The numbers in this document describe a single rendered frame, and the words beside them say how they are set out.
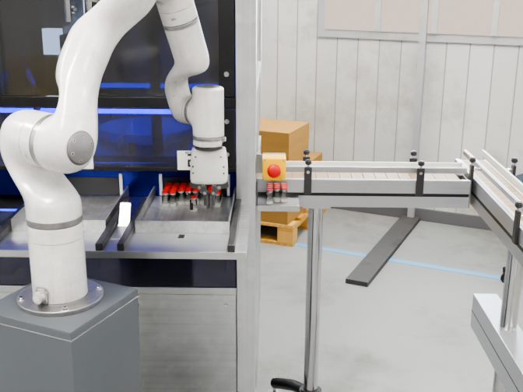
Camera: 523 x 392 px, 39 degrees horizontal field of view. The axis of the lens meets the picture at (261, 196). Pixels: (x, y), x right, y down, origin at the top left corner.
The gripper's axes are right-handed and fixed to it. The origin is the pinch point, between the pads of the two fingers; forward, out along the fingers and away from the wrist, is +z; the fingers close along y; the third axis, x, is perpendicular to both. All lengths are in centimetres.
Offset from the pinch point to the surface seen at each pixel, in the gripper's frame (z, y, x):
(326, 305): 96, -44, -139
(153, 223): 5.7, 15.1, 2.9
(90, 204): 8.3, 38.4, -21.8
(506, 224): 6, -82, -1
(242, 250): 8.5, -9.7, 15.5
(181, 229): 7.5, 7.5, 2.9
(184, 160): -5.5, 9.5, -23.0
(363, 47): -13, -75, -288
